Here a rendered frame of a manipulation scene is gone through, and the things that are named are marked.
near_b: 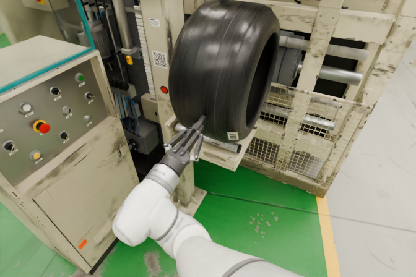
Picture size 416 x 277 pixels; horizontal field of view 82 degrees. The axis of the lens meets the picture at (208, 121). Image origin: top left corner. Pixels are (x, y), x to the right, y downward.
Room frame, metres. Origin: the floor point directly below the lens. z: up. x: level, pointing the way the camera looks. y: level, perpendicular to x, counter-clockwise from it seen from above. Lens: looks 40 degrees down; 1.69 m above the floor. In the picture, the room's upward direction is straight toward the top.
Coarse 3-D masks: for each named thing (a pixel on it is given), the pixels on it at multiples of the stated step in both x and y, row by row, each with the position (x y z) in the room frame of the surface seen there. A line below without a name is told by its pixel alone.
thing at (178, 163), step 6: (168, 150) 0.51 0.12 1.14; (180, 150) 0.51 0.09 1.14; (168, 156) 0.47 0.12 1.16; (174, 156) 0.47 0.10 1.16; (180, 156) 0.49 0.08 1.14; (186, 156) 0.49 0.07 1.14; (162, 162) 0.45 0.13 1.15; (168, 162) 0.45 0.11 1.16; (174, 162) 0.45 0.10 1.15; (180, 162) 0.46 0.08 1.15; (186, 162) 0.47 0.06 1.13; (174, 168) 0.44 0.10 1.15; (180, 168) 0.45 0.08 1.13; (180, 174) 0.44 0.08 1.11
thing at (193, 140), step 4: (196, 132) 0.58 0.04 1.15; (196, 136) 0.57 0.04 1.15; (192, 140) 0.55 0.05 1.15; (196, 140) 0.57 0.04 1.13; (188, 144) 0.53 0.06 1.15; (192, 144) 0.54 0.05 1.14; (184, 148) 0.51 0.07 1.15; (188, 148) 0.52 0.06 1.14; (180, 152) 0.50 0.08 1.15; (184, 152) 0.50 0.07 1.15
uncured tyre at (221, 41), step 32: (224, 0) 0.96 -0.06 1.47; (192, 32) 0.80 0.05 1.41; (224, 32) 0.77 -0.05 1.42; (256, 32) 0.77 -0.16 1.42; (192, 64) 0.72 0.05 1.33; (224, 64) 0.68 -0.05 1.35; (256, 64) 0.73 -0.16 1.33; (192, 96) 0.68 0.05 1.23; (224, 96) 0.64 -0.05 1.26; (256, 96) 1.04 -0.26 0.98; (224, 128) 0.63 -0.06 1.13
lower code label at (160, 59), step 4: (152, 52) 1.00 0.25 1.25; (156, 52) 1.00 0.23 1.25; (160, 52) 0.98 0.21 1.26; (156, 56) 1.00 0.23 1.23; (160, 56) 0.99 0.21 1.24; (164, 56) 0.98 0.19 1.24; (156, 60) 1.00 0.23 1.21; (160, 60) 0.99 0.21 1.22; (164, 60) 0.98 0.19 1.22; (156, 64) 1.00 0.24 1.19; (160, 64) 0.99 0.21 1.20; (164, 64) 0.98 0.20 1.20
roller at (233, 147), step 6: (180, 126) 0.88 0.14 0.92; (204, 138) 0.80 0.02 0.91; (210, 138) 0.79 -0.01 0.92; (216, 144) 0.77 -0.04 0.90; (222, 144) 0.76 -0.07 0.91; (228, 144) 0.76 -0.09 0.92; (234, 144) 0.75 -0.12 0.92; (240, 144) 0.76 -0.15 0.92; (234, 150) 0.73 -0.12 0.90; (240, 150) 0.75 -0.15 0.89
